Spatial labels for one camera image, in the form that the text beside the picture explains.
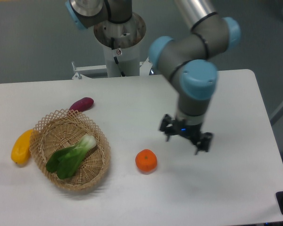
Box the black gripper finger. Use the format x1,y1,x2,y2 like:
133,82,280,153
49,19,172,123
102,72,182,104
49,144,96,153
195,132,214,155
158,114,176,142

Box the orange tangerine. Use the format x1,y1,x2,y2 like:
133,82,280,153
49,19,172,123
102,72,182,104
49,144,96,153
135,149,158,173

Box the white metal mounting frame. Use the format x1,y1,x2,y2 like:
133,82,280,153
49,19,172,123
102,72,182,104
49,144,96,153
71,58,158,80

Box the black cable on pedestal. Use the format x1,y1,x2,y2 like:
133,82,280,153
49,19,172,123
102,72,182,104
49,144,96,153
110,37,126,77

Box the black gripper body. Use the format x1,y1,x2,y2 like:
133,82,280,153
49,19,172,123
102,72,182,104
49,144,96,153
172,119,202,145

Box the yellow mango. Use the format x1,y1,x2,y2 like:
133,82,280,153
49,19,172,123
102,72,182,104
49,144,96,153
11,129,33,165

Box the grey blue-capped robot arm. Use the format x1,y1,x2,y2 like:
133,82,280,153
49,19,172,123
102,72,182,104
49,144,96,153
65,0,241,152

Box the purple sweet potato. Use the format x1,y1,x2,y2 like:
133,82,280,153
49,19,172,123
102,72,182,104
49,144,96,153
69,97,94,112

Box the green bok choy vegetable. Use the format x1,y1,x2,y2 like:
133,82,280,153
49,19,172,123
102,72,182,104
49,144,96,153
46,134,97,179

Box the woven wicker basket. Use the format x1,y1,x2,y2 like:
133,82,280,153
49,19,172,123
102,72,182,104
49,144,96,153
30,109,110,191

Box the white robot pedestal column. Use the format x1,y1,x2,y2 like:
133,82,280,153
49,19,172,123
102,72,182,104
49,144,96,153
93,12,146,77

